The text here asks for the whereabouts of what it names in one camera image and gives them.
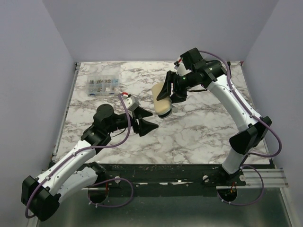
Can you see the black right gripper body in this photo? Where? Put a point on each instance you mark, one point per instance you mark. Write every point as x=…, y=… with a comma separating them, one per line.
x=175, y=84

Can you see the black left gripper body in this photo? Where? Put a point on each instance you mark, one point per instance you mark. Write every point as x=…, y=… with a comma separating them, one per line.
x=135, y=122

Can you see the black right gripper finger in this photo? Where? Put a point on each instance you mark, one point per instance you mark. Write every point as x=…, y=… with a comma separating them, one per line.
x=167, y=86
x=178, y=97

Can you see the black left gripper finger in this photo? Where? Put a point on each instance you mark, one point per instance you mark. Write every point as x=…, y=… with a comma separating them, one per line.
x=145, y=127
x=140, y=112

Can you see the beige zippered umbrella case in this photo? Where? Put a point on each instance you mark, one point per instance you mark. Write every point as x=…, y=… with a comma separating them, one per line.
x=163, y=108

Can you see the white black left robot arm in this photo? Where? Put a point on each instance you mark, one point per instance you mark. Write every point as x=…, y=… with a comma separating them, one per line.
x=42, y=195

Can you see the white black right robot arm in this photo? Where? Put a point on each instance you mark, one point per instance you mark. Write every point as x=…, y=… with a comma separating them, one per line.
x=192, y=70

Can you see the clear plastic screw organizer box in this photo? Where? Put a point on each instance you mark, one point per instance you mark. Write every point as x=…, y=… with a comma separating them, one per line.
x=103, y=85

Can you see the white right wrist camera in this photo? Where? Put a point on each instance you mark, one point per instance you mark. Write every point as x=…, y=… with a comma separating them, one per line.
x=180, y=68

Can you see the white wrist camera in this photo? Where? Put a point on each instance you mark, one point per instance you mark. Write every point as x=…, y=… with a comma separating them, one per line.
x=130, y=101
x=180, y=68

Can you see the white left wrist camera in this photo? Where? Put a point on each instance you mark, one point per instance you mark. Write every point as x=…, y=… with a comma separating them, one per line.
x=130, y=101

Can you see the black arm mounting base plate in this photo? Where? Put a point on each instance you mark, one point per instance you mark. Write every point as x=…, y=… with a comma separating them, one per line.
x=164, y=180

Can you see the aluminium front rail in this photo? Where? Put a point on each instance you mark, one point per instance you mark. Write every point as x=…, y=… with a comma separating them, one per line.
x=250, y=179

